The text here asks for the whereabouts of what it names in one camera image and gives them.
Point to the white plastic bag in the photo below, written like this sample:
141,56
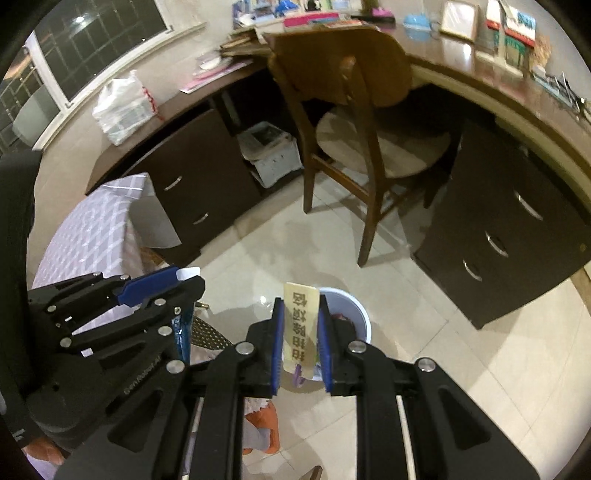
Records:
122,110

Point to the white framed window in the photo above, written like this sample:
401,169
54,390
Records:
115,37

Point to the desk calendar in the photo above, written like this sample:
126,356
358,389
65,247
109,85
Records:
519,23

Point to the blue trash bin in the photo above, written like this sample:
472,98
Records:
355,314

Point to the wooden photo frame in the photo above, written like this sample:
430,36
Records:
459,21

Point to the row of books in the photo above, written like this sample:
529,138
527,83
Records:
258,11

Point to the wooden chair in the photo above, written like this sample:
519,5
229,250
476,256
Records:
332,60

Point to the stack of brown books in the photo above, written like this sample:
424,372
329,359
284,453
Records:
242,44

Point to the white printer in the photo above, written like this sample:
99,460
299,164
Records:
277,161

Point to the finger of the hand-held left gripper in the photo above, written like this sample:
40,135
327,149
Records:
147,286
138,323

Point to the long wooden desk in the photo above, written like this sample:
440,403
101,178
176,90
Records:
461,69

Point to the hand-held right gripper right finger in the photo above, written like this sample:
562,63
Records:
324,346

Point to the dark wooden cabinet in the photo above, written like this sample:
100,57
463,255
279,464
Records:
198,175

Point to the pink box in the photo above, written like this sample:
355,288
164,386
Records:
309,21

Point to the pink paper sheet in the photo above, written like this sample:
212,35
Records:
207,79

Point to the white paper scrap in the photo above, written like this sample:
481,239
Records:
189,273

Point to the grey seat cushion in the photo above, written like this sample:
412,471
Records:
383,143

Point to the beige printed paper strip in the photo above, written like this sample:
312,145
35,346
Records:
302,314

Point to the mesh patterned stool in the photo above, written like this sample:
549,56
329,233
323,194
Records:
210,334

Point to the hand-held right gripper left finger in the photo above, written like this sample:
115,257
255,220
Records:
277,346

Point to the orange cloth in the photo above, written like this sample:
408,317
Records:
263,420

